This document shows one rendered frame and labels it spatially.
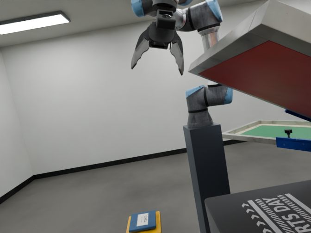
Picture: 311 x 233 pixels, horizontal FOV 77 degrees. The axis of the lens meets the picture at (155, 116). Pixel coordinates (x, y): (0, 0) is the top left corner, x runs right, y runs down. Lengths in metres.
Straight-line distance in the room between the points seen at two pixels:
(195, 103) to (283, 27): 0.84
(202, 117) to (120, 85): 3.44
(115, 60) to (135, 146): 1.95
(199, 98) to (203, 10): 0.44
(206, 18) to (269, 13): 0.75
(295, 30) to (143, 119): 4.16
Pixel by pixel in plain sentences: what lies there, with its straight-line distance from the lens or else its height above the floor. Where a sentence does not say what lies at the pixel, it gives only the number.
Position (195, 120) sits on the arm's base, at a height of 1.24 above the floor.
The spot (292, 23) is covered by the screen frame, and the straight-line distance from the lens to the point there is 0.37.
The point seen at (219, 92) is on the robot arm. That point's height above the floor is 1.38.
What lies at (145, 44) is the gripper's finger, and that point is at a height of 1.57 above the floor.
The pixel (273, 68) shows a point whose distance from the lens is 0.52.
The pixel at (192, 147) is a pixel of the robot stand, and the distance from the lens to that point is 1.13.
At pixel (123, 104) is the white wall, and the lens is 4.43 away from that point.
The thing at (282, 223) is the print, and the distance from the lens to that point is 0.82.
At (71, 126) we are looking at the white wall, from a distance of 4.79.
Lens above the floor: 1.43
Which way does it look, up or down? 6 degrees down
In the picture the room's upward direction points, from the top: 10 degrees counter-clockwise
